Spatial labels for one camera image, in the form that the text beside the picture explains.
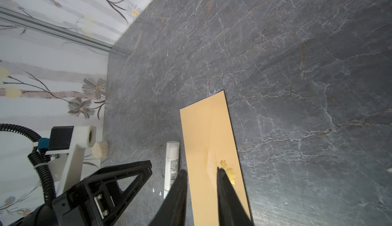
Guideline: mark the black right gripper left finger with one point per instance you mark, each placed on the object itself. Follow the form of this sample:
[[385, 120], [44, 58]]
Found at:
[[173, 210]]

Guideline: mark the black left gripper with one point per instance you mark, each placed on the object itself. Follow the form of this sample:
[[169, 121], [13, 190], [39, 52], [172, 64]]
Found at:
[[98, 200]]

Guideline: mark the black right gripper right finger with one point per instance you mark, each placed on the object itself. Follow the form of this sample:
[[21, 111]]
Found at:
[[230, 209]]

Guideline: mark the white glue stick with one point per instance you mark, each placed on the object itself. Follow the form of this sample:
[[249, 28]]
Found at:
[[171, 165]]

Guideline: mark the tan paper envelope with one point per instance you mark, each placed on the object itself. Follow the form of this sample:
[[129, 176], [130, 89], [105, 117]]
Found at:
[[209, 144]]

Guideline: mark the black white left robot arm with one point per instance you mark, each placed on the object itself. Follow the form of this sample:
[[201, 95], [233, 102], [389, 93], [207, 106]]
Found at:
[[39, 145]]

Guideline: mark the beige round ball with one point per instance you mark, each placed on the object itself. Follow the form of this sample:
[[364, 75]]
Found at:
[[100, 150]]

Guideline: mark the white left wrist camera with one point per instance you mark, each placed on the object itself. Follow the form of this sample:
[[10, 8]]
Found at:
[[66, 146]]

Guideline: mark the aluminium corner frame post left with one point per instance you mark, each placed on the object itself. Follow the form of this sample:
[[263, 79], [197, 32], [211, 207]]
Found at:
[[38, 25]]

